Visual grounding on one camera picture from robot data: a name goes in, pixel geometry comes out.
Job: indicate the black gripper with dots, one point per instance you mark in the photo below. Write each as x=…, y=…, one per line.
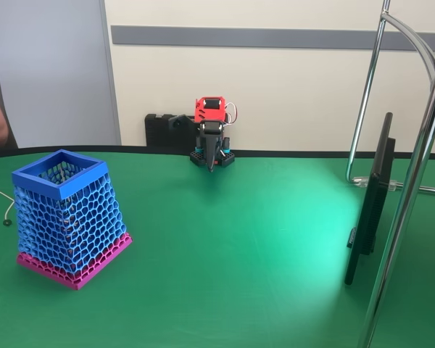
x=210, y=138

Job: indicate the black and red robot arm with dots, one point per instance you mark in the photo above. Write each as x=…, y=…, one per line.
x=209, y=108

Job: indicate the blue and magenta lattice basket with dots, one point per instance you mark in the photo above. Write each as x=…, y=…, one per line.
x=36, y=184

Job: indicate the black plastic tool case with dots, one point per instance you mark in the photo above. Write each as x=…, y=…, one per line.
x=157, y=130

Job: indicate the green table cloth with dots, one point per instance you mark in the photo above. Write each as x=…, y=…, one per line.
x=221, y=272

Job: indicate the clear plastic clip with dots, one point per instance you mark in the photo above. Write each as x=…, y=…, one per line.
x=360, y=181

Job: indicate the black monitor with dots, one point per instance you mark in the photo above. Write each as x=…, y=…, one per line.
x=373, y=203

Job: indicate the chrome tube stand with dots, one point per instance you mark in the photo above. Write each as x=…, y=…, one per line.
x=398, y=224

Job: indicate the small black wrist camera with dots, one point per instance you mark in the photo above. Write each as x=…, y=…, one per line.
x=177, y=122

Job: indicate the grey wall rail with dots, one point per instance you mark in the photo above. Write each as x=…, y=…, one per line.
x=239, y=37

